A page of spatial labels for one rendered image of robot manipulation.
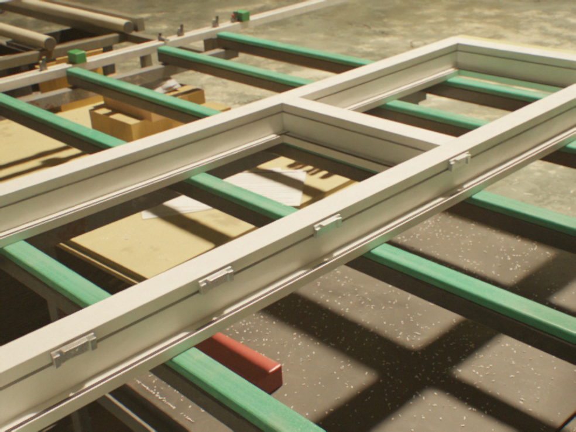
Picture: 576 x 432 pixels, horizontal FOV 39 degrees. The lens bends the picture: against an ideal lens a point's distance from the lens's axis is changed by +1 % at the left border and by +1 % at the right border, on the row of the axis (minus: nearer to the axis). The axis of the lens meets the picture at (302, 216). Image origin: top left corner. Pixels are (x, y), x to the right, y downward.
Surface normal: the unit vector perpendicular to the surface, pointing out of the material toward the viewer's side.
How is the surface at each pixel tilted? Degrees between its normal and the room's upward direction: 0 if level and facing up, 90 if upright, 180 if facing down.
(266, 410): 0
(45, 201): 90
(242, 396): 0
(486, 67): 90
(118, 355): 90
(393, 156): 90
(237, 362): 0
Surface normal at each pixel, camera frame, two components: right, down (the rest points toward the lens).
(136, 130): 0.71, 0.27
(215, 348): -0.05, -0.90
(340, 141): -0.72, 0.33
